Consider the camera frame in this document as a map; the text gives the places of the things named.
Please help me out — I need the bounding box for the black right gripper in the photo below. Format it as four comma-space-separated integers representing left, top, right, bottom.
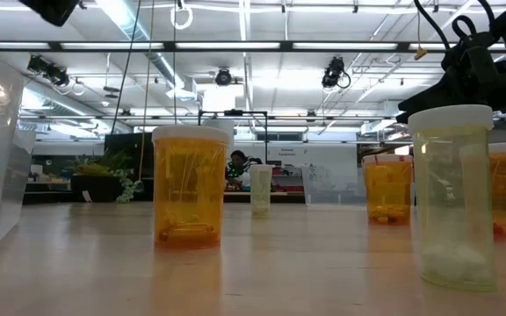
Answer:
395, 30, 506, 125

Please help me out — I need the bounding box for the pale green pill bottle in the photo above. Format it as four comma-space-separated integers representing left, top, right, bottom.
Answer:
407, 104, 498, 292
249, 163, 275, 218

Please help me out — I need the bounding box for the amber bottle red-marked cap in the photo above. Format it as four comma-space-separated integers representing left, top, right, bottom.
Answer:
361, 153, 414, 226

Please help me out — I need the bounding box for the overhead black light bar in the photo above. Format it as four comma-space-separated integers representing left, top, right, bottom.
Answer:
0, 40, 506, 54

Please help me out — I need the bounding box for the black monitor screen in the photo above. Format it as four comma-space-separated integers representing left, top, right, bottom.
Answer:
105, 131, 155, 181

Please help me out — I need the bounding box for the potted green succulent plant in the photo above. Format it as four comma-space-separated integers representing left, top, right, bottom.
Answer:
66, 147, 136, 205

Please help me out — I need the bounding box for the dark long bench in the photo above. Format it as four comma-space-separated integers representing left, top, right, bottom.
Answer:
22, 191, 306, 205

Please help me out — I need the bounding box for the person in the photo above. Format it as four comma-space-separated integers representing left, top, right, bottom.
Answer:
225, 149, 254, 192

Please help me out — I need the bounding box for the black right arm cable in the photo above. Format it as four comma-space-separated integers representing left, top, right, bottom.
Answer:
413, 0, 498, 52

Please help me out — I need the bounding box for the black hanging cable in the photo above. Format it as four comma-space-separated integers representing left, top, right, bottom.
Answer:
109, 0, 143, 136

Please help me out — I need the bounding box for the white cable loop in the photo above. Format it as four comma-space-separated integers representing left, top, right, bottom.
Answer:
169, 3, 194, 32

